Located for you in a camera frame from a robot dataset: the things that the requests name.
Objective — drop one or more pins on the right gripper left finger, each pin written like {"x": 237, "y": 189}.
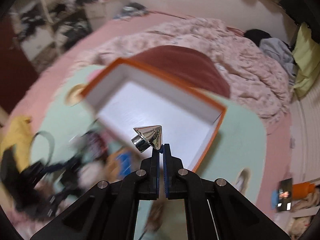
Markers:
{"x": 107, "y": 210}

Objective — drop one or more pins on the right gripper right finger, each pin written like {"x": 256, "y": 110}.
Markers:
{"x": 215, "y": 209}

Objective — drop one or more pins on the silver cone-shaped object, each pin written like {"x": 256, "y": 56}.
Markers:
{"x": 148, "y": 136}

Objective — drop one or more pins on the mint cartoon lap table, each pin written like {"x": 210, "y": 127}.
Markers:
{"x": 234, "y": 147}

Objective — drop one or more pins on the smartphone with lit screen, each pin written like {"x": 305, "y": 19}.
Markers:
{"x": 284, "y": 195}

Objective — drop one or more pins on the orange bottle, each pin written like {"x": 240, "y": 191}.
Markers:
{"x": 301, "y": 190}

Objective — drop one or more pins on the orange cardboard box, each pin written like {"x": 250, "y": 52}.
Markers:
{"x": 128, "y": 94}

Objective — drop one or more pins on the yellow cloth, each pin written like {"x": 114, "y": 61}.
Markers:
{"x": 19, "y": 137}

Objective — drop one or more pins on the pink crumpled blanket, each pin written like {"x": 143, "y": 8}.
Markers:
{"x": 209, "y": 56}

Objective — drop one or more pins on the grey clothes pile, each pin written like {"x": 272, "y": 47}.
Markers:
{"x": 279, "y": 51}

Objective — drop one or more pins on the yellow-green hanging garment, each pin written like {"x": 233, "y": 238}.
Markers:
{"x": 306, "y": 56}

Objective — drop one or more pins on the white drawer cabinet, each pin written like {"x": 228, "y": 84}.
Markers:
{"x": 34, "y": 44}

